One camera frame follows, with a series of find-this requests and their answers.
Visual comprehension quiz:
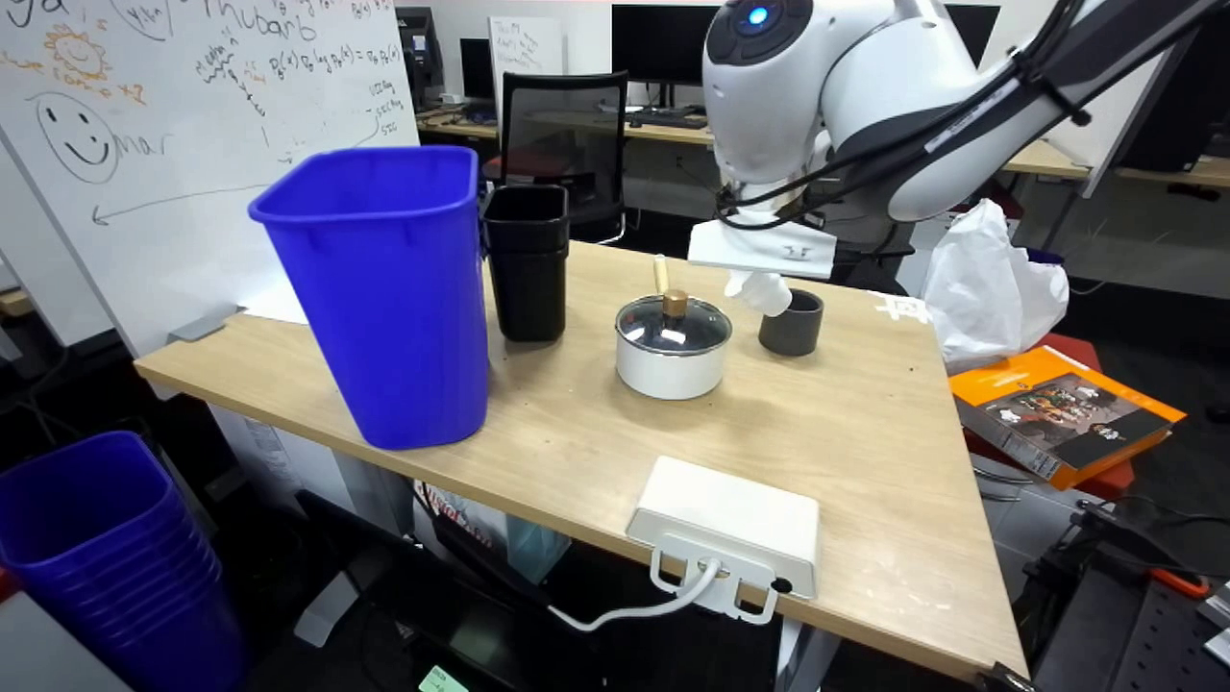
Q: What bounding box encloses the small whiteboard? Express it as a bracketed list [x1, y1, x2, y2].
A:
[489, 12, 567, 82]

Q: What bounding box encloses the black mesh office chair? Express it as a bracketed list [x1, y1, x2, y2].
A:
[494, 71, 630, 248]

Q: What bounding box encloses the gray cylindrical cup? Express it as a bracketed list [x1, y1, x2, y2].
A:
[753, 285, 828, 362]

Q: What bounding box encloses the orange book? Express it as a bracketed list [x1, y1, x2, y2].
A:
[945, 344, 1193, 491]

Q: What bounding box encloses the stack of blue bins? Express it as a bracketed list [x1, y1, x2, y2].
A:
[0, 428, 248, 692]

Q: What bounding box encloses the blue paper recycling bin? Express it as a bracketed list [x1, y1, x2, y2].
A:
[246, 141, 494, 453]

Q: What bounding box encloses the wooden office desk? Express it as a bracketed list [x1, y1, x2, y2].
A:
[415, 103, 1230, 198]

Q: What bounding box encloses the black metal stand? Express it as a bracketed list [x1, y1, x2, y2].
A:
[1029, 505, 1230, 692]

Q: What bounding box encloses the black landfill bin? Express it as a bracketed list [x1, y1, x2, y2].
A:
[482, 182, 571, 348]

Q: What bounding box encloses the whiteboard with smiley drawing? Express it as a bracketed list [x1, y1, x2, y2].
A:
[0, 0, 423, 362]

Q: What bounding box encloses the white plastic bag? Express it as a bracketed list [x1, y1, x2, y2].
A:
[892, 198, 1072, 378]

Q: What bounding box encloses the white power cable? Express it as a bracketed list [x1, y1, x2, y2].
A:
[546, 553, 724, 640]

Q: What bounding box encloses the white power box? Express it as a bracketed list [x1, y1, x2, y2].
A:
[621, 453, 822, 630]

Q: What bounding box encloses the small black computer monitor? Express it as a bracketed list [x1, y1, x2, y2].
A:
[459, 36, 498, 107]

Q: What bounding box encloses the glass lid wooden knob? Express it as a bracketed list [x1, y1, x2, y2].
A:
[614, 289, 734, 358]

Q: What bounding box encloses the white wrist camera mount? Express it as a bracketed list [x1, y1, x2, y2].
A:
[684, 214, 842, 285]

